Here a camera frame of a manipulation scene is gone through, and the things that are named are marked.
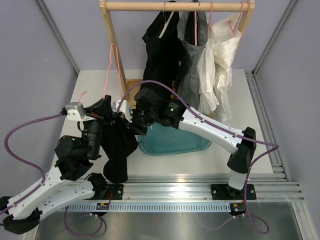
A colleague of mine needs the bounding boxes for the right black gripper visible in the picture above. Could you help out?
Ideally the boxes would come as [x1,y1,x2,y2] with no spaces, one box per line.
[123,108,158,137]

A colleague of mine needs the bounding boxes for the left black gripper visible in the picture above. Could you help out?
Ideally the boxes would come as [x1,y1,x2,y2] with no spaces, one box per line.
[82,95,116,158]

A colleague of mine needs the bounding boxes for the black skirt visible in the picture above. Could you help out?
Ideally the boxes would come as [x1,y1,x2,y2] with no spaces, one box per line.
[101,119,138,184]

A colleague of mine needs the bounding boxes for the pink wire hanger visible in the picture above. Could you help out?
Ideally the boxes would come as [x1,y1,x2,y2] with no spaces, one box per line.
[78,43,124,102]

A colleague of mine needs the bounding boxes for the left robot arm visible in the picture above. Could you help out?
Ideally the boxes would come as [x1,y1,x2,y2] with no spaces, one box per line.
[0,95,114,235]

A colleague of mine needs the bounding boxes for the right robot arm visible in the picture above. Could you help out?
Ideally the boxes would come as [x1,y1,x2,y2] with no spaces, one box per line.
[112,88,257,200]

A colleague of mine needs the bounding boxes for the white wooden hanger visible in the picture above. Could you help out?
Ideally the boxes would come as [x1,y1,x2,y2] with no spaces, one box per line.
[158,1,175,39]

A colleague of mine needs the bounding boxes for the pink hanger under grey dress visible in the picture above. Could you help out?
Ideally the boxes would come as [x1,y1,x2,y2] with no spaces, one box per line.
[194,11,199,46]

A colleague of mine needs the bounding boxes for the pink hanger far right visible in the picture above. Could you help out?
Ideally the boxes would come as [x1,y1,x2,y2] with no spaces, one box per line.
[228,1,244,37]

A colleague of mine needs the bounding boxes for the pink hanger middle right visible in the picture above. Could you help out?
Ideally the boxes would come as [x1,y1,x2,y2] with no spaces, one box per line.
[207,1,213,39]

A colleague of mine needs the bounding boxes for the teal plastic tray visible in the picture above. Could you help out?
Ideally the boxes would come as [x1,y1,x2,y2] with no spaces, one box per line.
[137,123,212,156]

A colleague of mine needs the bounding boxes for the wooden clothes rack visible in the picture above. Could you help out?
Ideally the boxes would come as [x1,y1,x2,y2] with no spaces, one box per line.
[99,0,255,96]

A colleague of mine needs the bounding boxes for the black dress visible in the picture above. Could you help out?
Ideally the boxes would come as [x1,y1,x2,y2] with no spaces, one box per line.
[142,11,182,89]

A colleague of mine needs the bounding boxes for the white pleated blouse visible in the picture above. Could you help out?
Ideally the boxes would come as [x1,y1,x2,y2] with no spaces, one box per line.
[197,38,219,115]

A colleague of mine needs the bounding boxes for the grey dress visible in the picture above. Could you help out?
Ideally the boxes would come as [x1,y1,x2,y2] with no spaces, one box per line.
[175,12,208,109]

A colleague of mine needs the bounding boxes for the cream white garment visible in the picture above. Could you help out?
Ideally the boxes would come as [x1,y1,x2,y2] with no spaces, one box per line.
[211,13,242,122]

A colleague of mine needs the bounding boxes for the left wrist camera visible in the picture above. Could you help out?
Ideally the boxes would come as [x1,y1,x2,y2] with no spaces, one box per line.
[65,102,91,122]

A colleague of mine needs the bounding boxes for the slotted cable duct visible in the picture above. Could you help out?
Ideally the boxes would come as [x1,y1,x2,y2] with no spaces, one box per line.
[68,202,241,213]

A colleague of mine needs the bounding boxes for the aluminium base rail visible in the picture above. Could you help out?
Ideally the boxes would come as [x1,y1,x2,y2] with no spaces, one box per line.
[69,173,306,204]

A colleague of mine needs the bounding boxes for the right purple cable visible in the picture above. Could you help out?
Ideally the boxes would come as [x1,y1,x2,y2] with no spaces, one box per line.
[116,79,280,235]

